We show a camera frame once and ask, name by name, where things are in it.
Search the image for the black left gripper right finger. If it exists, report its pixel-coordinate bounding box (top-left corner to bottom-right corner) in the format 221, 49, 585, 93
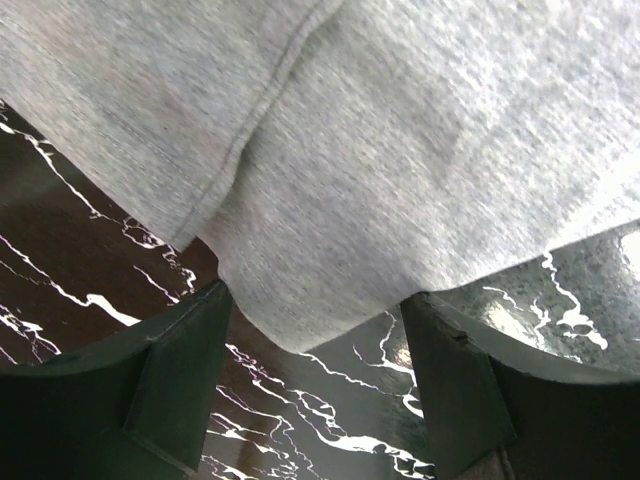
401, 294, 639, 479

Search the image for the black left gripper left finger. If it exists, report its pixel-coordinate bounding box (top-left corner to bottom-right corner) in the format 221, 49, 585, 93
1, 281, 232, 479

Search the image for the grey t shirt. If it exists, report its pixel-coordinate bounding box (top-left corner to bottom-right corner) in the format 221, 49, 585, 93
1, 1, 639, 353

